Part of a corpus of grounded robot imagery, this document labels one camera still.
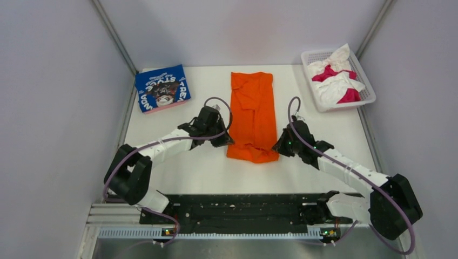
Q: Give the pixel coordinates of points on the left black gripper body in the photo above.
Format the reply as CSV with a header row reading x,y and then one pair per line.
x,y
218,127

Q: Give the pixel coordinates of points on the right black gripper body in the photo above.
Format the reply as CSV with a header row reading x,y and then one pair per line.
x,y
286,146

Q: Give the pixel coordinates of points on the orange t-shirt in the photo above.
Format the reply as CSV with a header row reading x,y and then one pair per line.
x,y
254,127

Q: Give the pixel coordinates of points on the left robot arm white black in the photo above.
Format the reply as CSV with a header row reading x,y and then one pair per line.
x,y
129,175

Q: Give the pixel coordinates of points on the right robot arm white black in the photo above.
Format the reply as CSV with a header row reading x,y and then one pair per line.
x,y
382,200

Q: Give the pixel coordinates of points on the folded pink t-shirt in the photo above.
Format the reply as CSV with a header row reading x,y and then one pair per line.
x,y
156,109

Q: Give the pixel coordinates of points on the folded blue printed t-shirt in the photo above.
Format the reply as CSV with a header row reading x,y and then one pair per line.
x,y
161,87

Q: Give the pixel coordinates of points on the white and pink crumpled t-shirt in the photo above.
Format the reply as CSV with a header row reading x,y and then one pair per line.
x,y
333,79

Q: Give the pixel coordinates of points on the white plastic basket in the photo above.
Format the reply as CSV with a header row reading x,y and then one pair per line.
x,y
367,95

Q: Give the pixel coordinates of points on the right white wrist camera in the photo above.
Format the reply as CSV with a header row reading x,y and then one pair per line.
x,y
297,117

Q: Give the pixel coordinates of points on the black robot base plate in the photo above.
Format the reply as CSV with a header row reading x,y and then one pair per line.
x,y
244,213

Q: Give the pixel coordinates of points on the aluminium rail frame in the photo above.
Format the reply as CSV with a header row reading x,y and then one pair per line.
x,y
119,220

